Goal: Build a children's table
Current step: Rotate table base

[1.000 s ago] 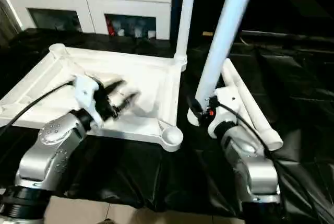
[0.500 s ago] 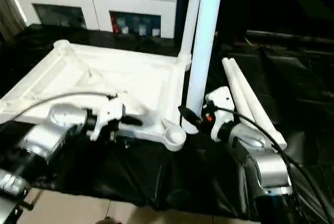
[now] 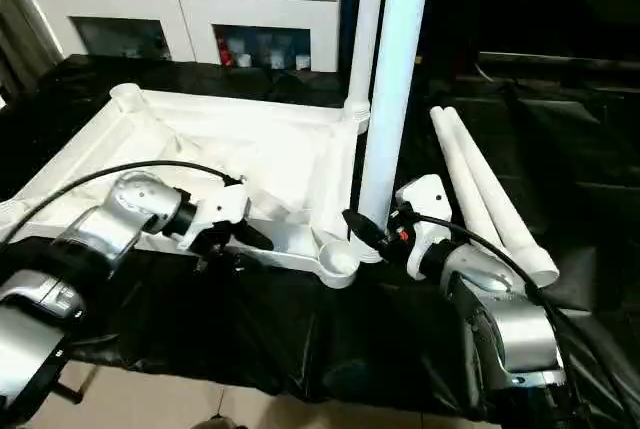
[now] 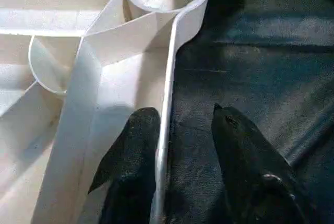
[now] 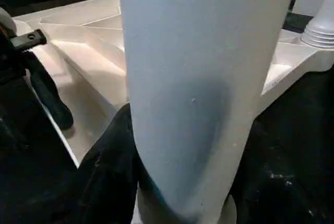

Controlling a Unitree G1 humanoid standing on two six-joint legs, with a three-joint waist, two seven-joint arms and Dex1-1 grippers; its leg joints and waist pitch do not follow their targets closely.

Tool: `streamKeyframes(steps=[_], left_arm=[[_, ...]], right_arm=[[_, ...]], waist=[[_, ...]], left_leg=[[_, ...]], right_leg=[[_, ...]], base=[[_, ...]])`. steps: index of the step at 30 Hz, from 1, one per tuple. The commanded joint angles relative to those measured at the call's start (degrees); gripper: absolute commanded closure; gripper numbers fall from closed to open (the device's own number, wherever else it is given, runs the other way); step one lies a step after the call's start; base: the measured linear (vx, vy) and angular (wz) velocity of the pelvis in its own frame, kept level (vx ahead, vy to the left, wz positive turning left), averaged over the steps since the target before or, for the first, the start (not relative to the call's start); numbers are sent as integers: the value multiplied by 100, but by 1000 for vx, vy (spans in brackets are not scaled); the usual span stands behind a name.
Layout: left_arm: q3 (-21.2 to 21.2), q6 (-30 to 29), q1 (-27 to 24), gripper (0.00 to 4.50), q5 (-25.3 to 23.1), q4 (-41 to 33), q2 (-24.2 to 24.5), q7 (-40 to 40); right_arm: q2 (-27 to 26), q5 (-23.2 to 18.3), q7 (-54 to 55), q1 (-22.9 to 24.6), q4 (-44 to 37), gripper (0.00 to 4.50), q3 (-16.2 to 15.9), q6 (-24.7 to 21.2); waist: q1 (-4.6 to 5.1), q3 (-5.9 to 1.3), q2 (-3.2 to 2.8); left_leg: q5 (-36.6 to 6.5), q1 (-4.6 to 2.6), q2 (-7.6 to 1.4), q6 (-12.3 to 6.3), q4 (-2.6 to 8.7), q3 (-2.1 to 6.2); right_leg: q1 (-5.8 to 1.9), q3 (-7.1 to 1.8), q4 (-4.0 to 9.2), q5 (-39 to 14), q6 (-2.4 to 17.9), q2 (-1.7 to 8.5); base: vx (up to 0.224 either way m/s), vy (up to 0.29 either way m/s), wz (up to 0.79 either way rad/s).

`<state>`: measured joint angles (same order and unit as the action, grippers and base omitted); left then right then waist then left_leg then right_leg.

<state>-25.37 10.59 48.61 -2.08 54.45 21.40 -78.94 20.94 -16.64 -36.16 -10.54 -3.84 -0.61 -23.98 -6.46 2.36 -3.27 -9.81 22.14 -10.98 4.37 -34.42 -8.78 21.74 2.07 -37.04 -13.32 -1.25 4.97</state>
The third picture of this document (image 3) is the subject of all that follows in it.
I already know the black folding stand frame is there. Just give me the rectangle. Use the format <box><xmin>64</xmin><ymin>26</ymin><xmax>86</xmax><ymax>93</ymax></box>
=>
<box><xmin>49</xmin><ymin>363</ymin><xmax>101</xmax><ymax>406</ymax></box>

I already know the white plastic table leg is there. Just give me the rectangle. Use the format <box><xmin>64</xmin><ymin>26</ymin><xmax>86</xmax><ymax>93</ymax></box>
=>
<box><xmin>429</xmin><ymin>106</ymin><xmax>516</xmax><ymax>260</ymax></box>
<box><xmin>342</xmin><ymin>0</ymin><xmax>390</xmax><ymax>123</ymax></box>
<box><xmin>349</xmin><ymin>0</ymin><xmax>435</xmax><ymax>265</ymax></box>
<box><xmin>442</xmin><ymin>106</ymin><xmax>560</xmax><ymax>286</ymax></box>

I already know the black mat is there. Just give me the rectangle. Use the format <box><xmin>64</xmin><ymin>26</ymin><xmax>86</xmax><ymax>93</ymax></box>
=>
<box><xmin>0</xmin><ymin>53</ymin><xmax>640</xmax><ymax>423</ymax></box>

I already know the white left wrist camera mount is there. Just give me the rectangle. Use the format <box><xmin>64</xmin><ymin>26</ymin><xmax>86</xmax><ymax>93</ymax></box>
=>
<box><xmin>174</xmin><ymin>181</ymin><xmax>251</xmax><ymax>253</ymax></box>

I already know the white plastic table top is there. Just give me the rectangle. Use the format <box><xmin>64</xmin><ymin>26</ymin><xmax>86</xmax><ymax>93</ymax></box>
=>
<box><xmin>0</xmin><ymin>82</ymin><xmax>384</xmax><ymax>290</ymax></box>

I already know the grey curtain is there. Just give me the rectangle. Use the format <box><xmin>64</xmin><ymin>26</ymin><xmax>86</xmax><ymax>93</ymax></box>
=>
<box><xmin>0</xmin><ymin>0</ymin><xmax>66</xmax><ymax>100</ymax></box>

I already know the long dark bar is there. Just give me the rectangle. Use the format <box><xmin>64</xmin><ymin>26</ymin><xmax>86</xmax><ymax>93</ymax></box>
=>
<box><xmin>477</xmin><ymin>51</ymin><xmax>640</xmax><ymax>73</ymax></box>

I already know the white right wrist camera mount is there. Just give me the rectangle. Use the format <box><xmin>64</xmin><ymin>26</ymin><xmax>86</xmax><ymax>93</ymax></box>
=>
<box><xmin>394</xmin><ymin>173</ymin><xmax>454</xmax><ymax>283</ymax></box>

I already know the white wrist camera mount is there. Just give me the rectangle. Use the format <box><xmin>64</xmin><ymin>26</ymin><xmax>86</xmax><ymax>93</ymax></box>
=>
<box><xmin>174</xmin><ymin>181</ymin><xmax>251</xmax><ymax>253</ymax></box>
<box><xmin>394</xmin><ymin>173</ymin><xmax>454</xmax><ymax>283</ymax></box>

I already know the white cabinet with glass doors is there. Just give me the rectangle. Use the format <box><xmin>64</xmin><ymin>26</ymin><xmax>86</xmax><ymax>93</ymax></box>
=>
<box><xmin>32</xmin><ymin>0</ymin><xmax>349</xmax><ymax>73</ymax></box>

